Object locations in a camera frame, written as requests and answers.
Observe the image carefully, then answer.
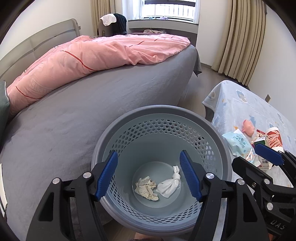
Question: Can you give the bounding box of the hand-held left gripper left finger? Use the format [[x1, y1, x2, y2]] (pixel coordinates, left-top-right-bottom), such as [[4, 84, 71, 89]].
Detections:
[[26, 150, 119, 241]]

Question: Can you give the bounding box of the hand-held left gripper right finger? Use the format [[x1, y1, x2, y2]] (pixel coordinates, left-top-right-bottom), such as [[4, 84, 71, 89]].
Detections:
[[179, 150, 270, 241]]

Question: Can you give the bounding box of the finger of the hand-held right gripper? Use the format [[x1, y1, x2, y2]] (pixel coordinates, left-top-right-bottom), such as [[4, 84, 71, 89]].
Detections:
[[254, 143, 296, 179], [232, 157, 281, 193]]

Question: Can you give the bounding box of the small white drink carton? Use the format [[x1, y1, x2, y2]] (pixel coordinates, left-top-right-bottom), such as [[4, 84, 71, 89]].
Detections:
[[253, 136, 274, 171]]

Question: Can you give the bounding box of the red and white paper cup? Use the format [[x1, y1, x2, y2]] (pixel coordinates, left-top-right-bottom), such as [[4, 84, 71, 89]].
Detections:
[[264, 127, 284, 149]]

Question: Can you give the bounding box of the knotted white tissue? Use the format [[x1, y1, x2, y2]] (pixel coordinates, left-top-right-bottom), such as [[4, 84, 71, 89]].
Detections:
[[156, 166, 180, 198]]

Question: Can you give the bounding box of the wet wipes packet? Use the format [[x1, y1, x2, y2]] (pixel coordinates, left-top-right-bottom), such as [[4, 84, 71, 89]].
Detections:
[[222, 130, 254, 161]]

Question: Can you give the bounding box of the beige paper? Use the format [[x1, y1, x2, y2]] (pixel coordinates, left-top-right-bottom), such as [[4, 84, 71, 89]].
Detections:
[[134, 176, 159, 201]]

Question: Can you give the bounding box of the grey perforated plastic waste basket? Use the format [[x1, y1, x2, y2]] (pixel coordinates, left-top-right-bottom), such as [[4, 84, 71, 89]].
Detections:
[[91, 105, 233, 234]]

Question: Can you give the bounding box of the clear plastic wrapper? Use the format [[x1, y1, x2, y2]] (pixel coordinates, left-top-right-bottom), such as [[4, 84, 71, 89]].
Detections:
[[245, 148, 262, 168]]

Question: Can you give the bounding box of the pink pig toy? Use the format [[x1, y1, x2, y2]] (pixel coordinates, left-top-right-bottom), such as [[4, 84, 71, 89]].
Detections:
[[242, 119, 256, 135]]

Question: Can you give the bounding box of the light blue printed table blanket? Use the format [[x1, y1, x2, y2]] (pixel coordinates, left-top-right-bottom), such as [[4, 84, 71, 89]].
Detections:
[[202, 80, 296, 188]]

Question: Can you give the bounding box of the bed with grey sheet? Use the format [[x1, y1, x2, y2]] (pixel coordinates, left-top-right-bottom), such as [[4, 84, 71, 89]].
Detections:
[[0, 44, 203, 232]]

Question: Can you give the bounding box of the wide beige curtain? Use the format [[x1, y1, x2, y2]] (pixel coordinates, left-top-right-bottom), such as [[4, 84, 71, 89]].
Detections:
[[211, 0, 267, 87]]

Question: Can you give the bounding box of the pink duvet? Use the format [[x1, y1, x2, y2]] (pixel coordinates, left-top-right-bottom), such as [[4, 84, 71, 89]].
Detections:
[[6, 34, 191, 116]]

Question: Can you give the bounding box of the green pillow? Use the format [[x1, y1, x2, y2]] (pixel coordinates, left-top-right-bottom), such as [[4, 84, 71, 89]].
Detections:
[[0, 80, 11, 131]]

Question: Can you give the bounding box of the brown chair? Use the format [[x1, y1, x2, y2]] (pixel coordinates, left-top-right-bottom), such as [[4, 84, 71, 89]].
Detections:
[[98, 17, 127, 37]]

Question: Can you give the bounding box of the beige clothes pile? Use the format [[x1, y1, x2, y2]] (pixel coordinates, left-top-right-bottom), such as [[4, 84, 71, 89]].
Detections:
[[143, 29, 167, 35]]

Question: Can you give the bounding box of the grey window bench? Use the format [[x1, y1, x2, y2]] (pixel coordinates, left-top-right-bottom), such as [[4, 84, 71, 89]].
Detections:
[[128, 20, 199, 47]]

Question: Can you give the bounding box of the dark garment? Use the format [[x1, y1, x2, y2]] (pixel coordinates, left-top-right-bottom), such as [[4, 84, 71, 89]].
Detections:
[[113, 13, 128, 35]]

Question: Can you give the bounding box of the grey bed headboard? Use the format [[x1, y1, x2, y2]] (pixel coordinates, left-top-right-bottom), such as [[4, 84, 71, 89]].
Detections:
[[0, 19, 82, 81]]

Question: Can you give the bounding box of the white cloth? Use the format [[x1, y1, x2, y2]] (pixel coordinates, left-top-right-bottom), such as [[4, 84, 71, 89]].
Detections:
[[100, 13, 117, 26]]

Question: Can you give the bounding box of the narrow beige curtain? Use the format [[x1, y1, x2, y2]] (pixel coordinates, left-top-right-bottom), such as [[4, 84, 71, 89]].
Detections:
[[90, 0, 105, 37]]

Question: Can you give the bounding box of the window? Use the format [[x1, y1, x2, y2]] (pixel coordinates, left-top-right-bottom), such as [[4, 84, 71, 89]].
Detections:
[[121, 0, 200, 21]]

